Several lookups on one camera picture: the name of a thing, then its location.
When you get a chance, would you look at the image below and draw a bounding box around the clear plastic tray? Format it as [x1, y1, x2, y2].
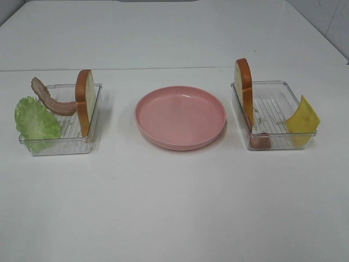
[231, 81, 317, 150]
[18, 82, 103, 157]

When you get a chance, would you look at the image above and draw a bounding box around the clear left plastic tray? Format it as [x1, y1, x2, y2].
[18, 82, 103, 157]

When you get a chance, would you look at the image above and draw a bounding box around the yellow cheese slice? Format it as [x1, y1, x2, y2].
[285, 95, 321, 148]

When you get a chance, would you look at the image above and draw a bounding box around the bread slice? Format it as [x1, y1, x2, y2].
[234, 58, 254, 131]
[75, 69, 96, 137]

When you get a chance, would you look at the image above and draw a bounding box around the bacon strip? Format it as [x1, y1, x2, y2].
[249, 133, 271, 150]
[31, 77, 76, 116]

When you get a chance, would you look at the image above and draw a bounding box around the green lettuce leaf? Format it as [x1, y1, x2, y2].
[15, 97, 61, 154]

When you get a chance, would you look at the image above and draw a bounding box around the clear right plastic tray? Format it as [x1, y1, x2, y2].
[231, 81, 317, 150]

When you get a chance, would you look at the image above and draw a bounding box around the pink round plate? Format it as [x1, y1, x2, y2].
[135, 86, 227, 151]

